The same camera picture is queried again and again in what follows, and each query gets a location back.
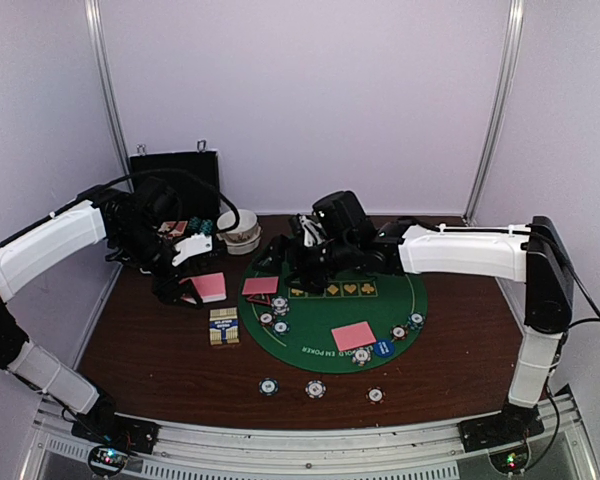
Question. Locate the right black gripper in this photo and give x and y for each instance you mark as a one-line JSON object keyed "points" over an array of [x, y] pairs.
{"points": [[309, 283]]}

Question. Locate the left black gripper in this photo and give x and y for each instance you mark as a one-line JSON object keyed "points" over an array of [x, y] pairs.
{"points": [[160, 286]]}

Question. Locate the card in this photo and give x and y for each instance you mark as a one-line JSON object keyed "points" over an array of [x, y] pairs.
{"points": [[260, 286], [353, 336]]}

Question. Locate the red triangular all-in button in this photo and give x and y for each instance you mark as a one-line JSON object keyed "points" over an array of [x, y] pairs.
{"points": [[259, 299]]}

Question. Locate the red playing card deck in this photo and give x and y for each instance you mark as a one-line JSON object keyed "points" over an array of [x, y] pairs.
{"points": [[210, 287]]}

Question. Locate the teal poker chip stack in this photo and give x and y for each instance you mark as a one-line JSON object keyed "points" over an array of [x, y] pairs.
{"points": [[268, 387]]}

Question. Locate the blue white poker chip stack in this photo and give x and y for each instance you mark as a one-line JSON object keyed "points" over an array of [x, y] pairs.
{"points": [[315, 389]]}

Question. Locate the blue small blind button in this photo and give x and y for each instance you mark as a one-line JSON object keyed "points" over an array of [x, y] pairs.
{"points": [[384, 348]]}

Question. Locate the brown poker chip stack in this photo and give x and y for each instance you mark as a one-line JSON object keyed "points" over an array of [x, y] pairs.
{"points": [[375, 395]]}

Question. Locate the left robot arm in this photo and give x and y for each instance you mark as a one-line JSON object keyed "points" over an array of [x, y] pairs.
{"points": [[31, 252]]}

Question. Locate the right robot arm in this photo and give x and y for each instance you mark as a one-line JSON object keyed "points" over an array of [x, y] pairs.
{"points": [[530, 254]]}

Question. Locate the white scalloped ceramic dish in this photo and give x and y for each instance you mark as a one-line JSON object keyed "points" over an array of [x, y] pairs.
{"points": [[243, 247]]}

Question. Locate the card deck in case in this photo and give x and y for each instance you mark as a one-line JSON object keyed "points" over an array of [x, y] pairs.
{"points": [[173, 228]]}

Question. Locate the white ceramic bowl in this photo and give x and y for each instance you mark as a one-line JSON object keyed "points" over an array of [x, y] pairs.
{"points": [[237, 231]]}

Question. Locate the teal chip row in case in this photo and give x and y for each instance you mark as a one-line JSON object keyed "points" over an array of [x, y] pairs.
{"points": [[201, 226]]}

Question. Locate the black poker chip case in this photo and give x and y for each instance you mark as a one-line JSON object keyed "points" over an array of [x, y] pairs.
{"points": [[197, 201]]}

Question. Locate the gold striped card box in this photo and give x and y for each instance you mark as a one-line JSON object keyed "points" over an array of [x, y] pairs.
{"points": [[224, 326]]}

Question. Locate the green round poker mat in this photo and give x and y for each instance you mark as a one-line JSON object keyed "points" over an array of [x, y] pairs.
{"points": [[382, 300]]}

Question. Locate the front aluminium rail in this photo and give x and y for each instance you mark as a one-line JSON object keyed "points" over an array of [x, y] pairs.
{"points": [[432, 450]]}

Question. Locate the left aluminium frame post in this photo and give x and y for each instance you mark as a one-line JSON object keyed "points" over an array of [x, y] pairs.
{"points": [[97, 39]]}

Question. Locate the aluminium frame post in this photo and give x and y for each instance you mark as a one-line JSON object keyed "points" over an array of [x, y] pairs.
{"points": [[506, 74], [97, 39]]}

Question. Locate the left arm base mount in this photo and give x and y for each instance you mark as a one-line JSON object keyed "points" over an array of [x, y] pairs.
{"points": [[128, 435]]}

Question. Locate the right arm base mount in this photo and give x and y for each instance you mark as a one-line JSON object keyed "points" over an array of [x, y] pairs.
{"points": [[496, 430]]}

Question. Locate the right aluminium frame post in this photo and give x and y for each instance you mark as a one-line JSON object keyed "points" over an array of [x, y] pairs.
{"points": [[506, 74]]}

